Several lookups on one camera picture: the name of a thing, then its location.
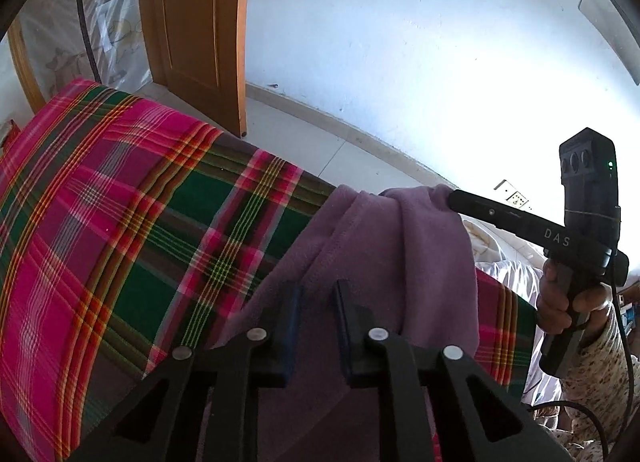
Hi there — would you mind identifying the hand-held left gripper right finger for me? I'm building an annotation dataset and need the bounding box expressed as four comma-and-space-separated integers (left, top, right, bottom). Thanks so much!
336, 281, 576, 462

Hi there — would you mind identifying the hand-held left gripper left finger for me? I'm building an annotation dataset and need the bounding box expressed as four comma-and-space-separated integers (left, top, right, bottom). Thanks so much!
67, 282, 302, 462

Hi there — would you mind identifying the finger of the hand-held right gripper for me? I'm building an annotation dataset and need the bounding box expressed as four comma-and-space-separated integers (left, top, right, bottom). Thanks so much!
446, 188, 571, 249

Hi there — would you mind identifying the purple fleece garment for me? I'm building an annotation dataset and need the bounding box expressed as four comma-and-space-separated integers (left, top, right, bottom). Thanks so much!
205, 183, 482, 462

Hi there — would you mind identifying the person's right forearm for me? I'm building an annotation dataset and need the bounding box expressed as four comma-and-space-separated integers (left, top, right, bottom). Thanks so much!
565, 302, 640, 454

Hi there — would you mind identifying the person's right hand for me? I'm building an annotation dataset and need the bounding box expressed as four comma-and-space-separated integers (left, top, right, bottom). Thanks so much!
537, 262, 613, 330

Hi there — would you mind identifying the pink green plaid blanket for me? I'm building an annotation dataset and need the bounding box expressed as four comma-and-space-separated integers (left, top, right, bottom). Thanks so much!
0, 79, 539, 462

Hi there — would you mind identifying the wooden door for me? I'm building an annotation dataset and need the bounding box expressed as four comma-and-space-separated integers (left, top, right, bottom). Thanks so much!
137, 0, 250, 139

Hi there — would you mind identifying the clear plastic curtain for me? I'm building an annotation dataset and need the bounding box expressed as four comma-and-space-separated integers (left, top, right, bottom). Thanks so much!
20, 0, 152, 99

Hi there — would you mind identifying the white wall socket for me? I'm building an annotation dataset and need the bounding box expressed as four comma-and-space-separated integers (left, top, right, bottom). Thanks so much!
493, 178, 531, 211

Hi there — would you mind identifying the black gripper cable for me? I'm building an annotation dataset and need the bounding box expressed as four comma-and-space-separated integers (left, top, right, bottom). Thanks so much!
522, 279, 640, 461

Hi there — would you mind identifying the hanging black cable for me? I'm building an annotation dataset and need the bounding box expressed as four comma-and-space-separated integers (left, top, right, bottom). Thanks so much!
73, 0, 102, 84

